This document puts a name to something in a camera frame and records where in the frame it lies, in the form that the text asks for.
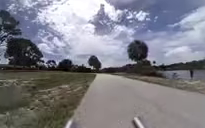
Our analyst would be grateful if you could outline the round-crowned tree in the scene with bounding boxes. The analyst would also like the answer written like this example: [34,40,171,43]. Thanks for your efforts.
[126,39,150,65]

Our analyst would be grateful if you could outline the grey paved path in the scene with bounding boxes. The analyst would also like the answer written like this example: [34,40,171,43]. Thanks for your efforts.
[68,73,205,128]

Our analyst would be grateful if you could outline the grey water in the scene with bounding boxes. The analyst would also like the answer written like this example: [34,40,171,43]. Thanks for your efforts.
[160,68,205,81]

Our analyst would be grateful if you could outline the dry grass field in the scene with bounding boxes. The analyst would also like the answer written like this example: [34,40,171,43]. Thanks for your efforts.
[0,69,97,128]

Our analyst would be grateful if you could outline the person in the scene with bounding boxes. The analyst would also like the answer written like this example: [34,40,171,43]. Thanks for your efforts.
[189,68,195,80]

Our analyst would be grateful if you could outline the grass verge by water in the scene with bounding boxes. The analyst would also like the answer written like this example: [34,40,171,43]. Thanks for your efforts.
[113,72,205,97]

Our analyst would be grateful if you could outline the broad dark tree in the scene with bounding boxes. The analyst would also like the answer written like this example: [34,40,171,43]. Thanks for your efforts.
[4,37,45,69]

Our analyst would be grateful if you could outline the dark bushes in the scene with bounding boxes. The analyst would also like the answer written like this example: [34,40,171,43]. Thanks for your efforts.
[100,59,165,79]

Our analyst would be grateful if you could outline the robot's own part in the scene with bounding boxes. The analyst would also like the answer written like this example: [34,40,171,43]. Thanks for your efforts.
[64,119,74,128]
[132,116,146,128]

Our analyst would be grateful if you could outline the tall thin dark tree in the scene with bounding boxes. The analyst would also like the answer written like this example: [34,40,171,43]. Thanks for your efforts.
[0,9,23,68]

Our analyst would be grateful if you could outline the distant wooded shore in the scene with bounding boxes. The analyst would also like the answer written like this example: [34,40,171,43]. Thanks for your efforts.
[158,56,205,71]

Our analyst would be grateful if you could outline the row of distant trees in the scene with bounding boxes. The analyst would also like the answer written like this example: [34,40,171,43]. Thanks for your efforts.
[39,55,103,74]

